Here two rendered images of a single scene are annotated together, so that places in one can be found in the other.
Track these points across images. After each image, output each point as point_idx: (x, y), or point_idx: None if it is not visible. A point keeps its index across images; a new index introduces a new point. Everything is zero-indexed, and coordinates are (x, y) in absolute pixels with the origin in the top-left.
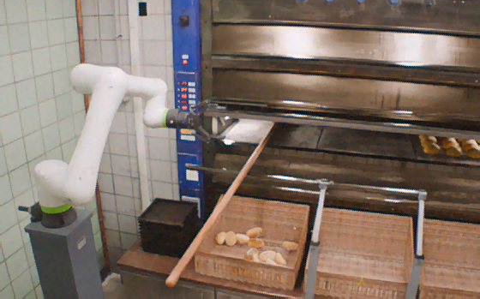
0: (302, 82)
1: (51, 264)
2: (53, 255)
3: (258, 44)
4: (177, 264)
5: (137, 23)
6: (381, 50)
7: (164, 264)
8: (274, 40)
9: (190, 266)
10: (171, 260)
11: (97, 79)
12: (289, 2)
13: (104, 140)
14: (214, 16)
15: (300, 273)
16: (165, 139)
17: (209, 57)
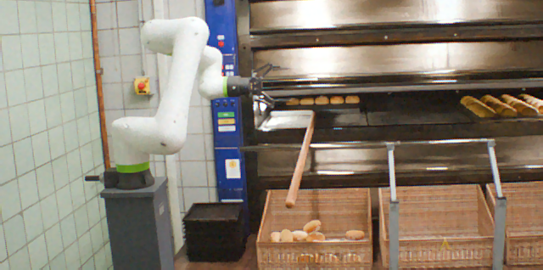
0: (348, 53)
1: (129, 234)
2: (134, 222)
3: (299, 17)
4: (233, 267)
5: (163, 6)
6: (425, 11)
7: (218, 268)
8: (316, 12)
9: (250, 267)
10: (225, 265)
11: (180, 27)
12: None
13: (192, 86)
14: None
15: (373, 256)
16: (198, 135)
17: (247, 36)
